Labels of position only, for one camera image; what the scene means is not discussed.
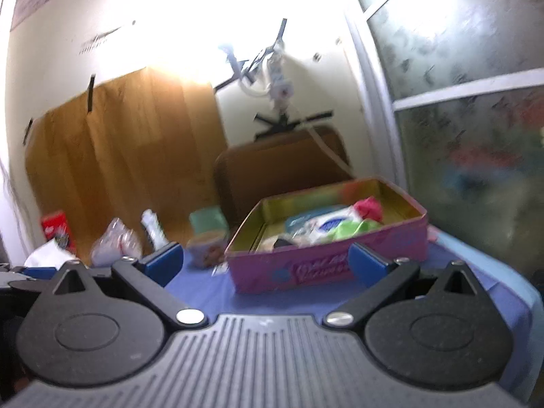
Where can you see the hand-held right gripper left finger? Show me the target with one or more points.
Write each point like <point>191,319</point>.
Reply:
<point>163,263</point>

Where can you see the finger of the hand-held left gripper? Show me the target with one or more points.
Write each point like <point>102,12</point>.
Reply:
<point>40,272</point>

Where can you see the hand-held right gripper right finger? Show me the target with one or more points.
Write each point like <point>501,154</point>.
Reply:
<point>367,263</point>

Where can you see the pink fluffy cloth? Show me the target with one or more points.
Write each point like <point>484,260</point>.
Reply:
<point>367,209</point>

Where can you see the blue and white packet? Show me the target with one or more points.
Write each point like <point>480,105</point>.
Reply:
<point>323,223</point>

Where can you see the pink biscuit tin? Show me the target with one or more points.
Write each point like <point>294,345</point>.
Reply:
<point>272,274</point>

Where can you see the white tissue pack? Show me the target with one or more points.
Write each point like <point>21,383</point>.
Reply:
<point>49,255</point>

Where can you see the white tube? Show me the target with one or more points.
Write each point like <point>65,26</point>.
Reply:
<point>154,227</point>

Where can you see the paper cup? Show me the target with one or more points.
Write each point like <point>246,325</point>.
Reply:
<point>206,248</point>

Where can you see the red box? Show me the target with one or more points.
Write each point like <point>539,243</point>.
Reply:
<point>55,225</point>

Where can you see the clear plastic bag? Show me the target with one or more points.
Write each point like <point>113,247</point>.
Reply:
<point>114,242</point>

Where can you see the blue printed blanket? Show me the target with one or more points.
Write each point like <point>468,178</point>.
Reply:
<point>272,301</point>

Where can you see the wooden board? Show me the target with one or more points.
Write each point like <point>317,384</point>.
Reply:
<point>127,157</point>

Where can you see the brown chair back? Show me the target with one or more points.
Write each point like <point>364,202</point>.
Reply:
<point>276,165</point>

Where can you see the black tape cross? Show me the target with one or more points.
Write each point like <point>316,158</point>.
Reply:
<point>289,121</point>

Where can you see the frosted floral window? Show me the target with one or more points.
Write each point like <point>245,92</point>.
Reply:
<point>467,114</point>

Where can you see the black tape strip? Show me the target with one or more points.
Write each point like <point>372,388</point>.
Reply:
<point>90,93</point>
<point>250,66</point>

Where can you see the white power strip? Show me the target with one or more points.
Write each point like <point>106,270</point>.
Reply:
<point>279,80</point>

